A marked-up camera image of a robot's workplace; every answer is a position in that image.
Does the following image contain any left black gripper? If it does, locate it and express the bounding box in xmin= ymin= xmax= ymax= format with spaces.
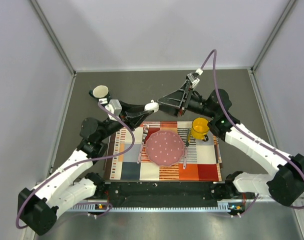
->
xmin=98 ymin=100 xmax=152 ymax=141

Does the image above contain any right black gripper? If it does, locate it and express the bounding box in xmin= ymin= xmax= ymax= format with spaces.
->
xmin=157 ymin=80 xmax=216 ymax=119

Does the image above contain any white charging case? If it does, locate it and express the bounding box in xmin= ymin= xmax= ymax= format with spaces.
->
xmin=144 ymin=100 xmax=159 ymax=113

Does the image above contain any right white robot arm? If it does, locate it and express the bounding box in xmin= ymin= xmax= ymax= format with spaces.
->
xmin=157 ymin=81 xmax=304 ymax=207

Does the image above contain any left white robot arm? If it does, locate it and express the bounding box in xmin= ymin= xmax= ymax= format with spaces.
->
xmin=16 ymin=98 xmax=159 ymax=236

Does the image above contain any yellow transparent mug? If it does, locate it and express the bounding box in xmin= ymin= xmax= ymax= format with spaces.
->
xmin=191 ymin=117 xmax=209 ymax=142

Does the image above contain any dark green mug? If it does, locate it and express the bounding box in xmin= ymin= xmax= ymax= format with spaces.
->
xmin=89 ymin=85 xmax=111 ymax=101

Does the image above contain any pink dotted plate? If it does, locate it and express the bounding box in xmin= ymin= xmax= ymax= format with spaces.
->
xmin=145 ymin=130 xmax=185 ymax=167

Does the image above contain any colourful patchwork placemat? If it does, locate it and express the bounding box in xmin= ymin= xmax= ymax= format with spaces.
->
xmin=104 ymin=121 xmax=222 ymax=182

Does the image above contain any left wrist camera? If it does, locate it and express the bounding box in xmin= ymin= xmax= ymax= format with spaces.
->
xmin=98 ymin=98 xmax=122 ymax=121

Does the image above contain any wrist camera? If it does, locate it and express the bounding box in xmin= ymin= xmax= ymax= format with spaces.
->
xmin=98 ymin=98 xmax=122 ymax=121
xmin=186 ymin=68 xmax=203 ymax=89

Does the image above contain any pink handled fork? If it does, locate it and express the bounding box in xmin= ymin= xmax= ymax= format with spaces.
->
xmin=137 ymin=124 xmax=149 ymax=164

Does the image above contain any pink handled knife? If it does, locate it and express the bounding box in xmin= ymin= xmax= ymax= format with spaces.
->
xmin=183 ymin=129 xmax=190 ymax=170

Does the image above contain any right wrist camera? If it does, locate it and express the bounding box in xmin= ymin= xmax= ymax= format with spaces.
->
xmin=186 ymin=68 xmax=203 ymax=89

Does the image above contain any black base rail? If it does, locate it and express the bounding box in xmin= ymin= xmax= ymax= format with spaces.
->
xmin=66 ymin=180 xmax=247 ymax=213

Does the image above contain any left aluminium frame post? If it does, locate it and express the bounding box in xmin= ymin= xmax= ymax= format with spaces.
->
xmin=29 ymin=0 xmax=76 ymax=76

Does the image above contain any aluminium frame post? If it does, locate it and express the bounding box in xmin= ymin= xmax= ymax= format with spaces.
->
xmin=250 ymin=0 xmax=298 ymax=74
xmin=29 ymin=0 xmax=76 ymax=76

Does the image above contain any right aluminium frame post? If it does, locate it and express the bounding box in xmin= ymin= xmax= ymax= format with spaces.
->
xmin=250 ymin=0 xmax=298 ymax=74

